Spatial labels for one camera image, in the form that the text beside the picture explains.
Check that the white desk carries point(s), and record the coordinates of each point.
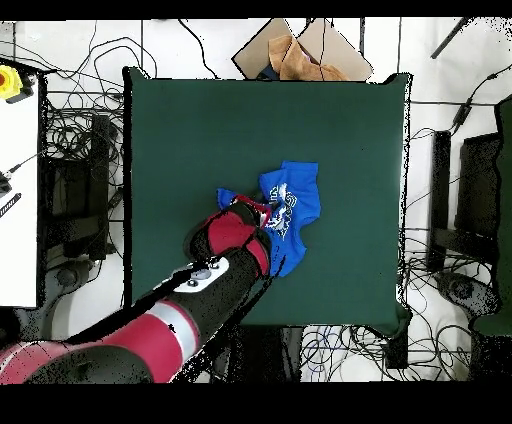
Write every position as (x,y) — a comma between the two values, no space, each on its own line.
(18,200)

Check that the yellow emergency stop button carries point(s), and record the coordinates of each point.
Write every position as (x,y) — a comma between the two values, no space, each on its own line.
(8,82)

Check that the green covered side table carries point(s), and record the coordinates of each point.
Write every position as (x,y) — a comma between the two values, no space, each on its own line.
(504,240)

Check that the tan cloth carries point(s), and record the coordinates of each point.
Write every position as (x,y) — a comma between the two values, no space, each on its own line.
(298,64)

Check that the blue printed t-shirt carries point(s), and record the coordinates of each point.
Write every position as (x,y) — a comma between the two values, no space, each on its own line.
(300,192)

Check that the dark green table cloth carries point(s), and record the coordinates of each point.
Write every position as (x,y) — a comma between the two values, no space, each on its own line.
(192,140)

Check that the open cardboard box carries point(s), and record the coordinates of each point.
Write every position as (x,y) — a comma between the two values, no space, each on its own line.
(336,48)

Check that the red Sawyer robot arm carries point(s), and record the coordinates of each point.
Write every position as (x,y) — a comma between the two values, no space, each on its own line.
(160,336)

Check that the black rod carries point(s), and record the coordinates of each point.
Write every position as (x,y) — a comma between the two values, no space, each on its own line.
(450,38)

